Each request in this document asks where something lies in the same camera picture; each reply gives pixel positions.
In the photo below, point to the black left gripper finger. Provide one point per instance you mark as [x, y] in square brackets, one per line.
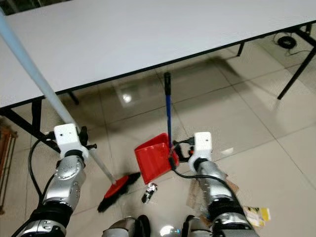
[84, 134]

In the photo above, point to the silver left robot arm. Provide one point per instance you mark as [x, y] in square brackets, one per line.
[66, 187]

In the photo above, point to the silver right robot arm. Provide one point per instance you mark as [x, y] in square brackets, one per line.
[219, 192]

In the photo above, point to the brown cardboard scrap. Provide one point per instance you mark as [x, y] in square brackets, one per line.
[193, 201]

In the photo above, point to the crumpled silver black wrapper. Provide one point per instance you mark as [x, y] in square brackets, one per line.
[149, 192]

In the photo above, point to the grey right robot leg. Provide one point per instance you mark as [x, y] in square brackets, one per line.
[197, 227]

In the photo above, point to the grey robot leg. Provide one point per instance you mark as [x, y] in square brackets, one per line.
[123, 228]
[197, 227]

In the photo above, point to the grey left robot leg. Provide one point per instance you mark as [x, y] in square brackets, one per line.
[123, 228]

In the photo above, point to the yellow paper packet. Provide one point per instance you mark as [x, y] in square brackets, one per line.
[256, 216]

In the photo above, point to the white table black legs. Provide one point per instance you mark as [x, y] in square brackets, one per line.
[153, 39]

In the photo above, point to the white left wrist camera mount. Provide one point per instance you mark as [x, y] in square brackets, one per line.
[68, 139]

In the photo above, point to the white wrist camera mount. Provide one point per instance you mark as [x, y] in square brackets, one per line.
[201, 145]
[68, 139]

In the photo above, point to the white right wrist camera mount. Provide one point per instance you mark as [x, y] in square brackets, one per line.
[201, 145]

